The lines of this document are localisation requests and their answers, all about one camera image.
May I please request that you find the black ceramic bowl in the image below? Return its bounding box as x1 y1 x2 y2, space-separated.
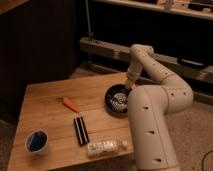
104 84 131 117

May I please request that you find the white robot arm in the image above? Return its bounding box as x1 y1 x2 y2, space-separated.
125 44 193 171

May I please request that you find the grey metal beam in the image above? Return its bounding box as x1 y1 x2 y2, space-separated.
80 37 213 84

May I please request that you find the orange carrot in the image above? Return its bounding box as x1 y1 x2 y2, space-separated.
62 98 80 113

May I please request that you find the black striped rectangular block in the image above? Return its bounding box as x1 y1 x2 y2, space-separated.
73 117 89 146

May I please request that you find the wooden table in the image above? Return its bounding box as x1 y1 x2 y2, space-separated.
7 73 131 171

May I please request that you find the vertical metal pole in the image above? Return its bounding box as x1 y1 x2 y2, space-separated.
85 0 93 41

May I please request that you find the upper wooden shelf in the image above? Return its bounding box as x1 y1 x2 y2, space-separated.
93 0 213 21

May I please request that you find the white cup blue inside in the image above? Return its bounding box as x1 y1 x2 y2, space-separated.
25 130 48 155

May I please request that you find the black handle on beam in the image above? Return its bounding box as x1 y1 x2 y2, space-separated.
176 58 208 70

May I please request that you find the black cable on floor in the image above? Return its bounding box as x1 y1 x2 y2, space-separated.
201 150 213 171

